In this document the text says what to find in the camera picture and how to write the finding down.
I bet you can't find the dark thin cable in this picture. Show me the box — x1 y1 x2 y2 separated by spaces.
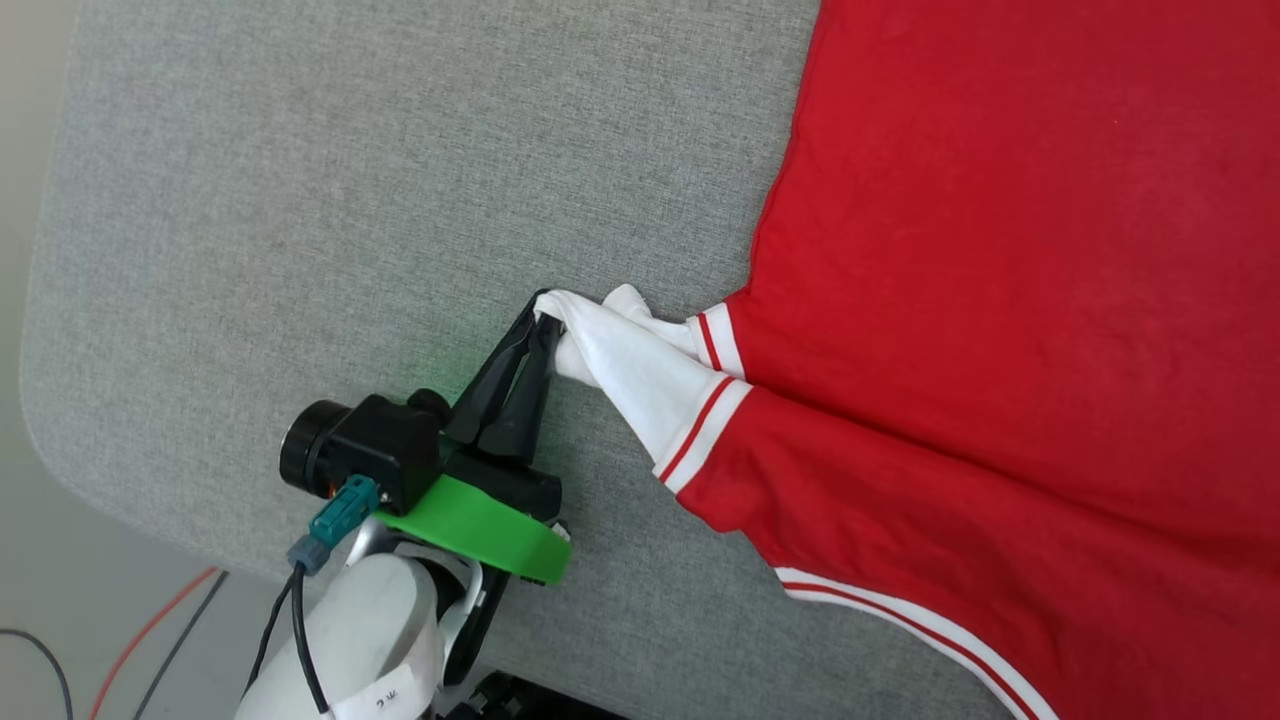
0 628 74 720

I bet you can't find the black camera cable teal connector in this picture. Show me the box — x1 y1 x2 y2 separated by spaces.
240 475 383 716

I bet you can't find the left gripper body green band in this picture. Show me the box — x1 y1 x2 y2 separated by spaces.
375 445 573 586

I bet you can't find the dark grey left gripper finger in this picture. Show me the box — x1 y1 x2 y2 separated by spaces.
478 318 566 465
443 290 551 448

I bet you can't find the red garment with white trim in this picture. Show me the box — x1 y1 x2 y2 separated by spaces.
545 0 1280 720

